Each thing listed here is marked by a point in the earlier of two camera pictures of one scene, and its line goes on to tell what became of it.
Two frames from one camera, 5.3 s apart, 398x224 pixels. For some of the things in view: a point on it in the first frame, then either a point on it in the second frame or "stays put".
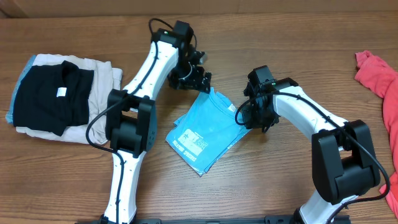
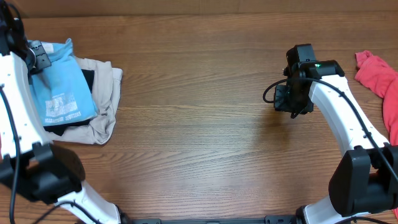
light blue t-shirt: [208, 126] → [60, 92]
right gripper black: [252, 124] → [282, 106]
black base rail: [268, 219] stays put
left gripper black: [194, 82] → [43, 61]
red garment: [383, 80] stays put
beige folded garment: [106, 78] stays put
